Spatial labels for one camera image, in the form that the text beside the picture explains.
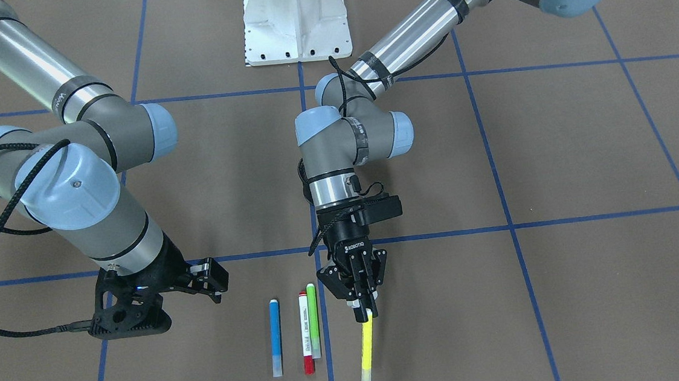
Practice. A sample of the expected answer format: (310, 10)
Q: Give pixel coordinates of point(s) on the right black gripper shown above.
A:
(170, 261)

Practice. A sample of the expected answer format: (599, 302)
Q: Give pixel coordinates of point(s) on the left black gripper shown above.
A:
(350, 242)

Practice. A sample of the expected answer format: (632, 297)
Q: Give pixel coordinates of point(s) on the yellow highlighter pen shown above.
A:
(367, 347)

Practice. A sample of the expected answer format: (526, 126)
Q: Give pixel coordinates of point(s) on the green highlighter pen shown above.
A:
(314, 330)

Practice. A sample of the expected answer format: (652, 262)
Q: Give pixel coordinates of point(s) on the blue highlighter pen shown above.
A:
(275, 338)

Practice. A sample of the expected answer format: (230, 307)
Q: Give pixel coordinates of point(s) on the red white marker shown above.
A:
(306, 336)

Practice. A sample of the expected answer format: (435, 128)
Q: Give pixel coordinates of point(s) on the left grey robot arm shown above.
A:
(347, 129)

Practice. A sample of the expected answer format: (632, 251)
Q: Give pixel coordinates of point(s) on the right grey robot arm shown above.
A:
(66, 178)

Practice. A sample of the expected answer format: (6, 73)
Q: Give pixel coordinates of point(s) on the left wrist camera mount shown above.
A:
(379, 209)

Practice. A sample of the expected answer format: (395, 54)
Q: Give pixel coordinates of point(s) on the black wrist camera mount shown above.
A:
(122, 311)

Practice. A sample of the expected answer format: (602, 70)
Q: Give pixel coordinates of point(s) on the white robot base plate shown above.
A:
(289, 31)

